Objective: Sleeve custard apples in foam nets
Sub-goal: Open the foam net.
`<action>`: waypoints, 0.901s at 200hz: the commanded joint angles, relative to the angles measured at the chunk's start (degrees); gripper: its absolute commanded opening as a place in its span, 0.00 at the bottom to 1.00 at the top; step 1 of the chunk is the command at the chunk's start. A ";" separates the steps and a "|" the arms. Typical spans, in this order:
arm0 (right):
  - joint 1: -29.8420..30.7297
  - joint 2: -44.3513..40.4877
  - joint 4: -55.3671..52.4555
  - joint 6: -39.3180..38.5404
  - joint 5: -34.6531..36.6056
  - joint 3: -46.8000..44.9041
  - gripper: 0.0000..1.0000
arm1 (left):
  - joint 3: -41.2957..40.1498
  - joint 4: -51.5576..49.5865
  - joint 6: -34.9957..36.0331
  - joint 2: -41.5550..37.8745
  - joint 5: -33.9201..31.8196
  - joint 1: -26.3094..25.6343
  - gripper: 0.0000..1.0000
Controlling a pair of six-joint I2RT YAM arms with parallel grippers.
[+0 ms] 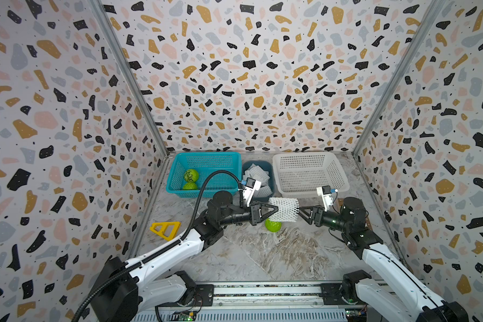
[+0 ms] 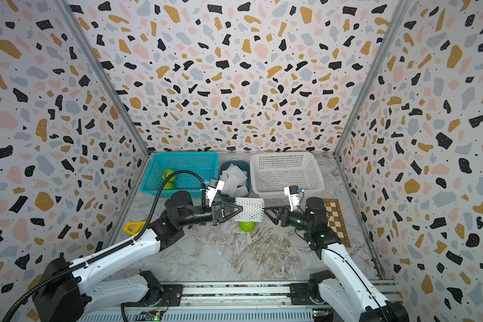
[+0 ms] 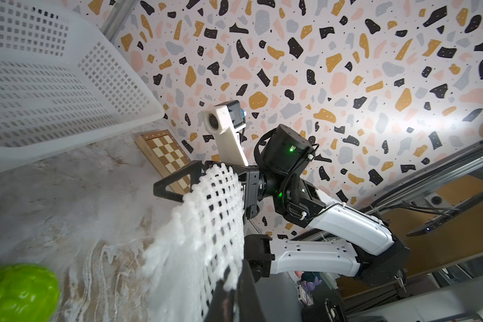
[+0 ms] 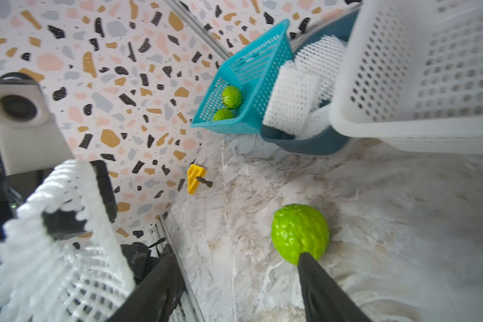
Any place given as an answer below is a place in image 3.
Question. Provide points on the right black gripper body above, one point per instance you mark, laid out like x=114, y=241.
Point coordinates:
x=252, y=182

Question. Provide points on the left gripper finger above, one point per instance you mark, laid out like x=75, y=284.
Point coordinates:
x=241, y=304

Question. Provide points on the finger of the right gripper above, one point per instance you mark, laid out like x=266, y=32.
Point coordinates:
x=195, y=170

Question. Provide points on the white foam net sleeve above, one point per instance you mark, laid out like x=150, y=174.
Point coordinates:
x=199, y=252

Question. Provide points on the green custard apple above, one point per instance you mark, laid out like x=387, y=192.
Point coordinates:
x=28, y=292

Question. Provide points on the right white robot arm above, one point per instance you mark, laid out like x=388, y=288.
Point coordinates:
x=361, y=246

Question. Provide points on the wooden chessboard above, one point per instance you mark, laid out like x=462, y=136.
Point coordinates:
x=163, y=152

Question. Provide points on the white plastic basket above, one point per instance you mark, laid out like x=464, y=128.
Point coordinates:
x=63, y=84

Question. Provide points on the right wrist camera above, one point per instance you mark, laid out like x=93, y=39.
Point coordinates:
x=224, y=122

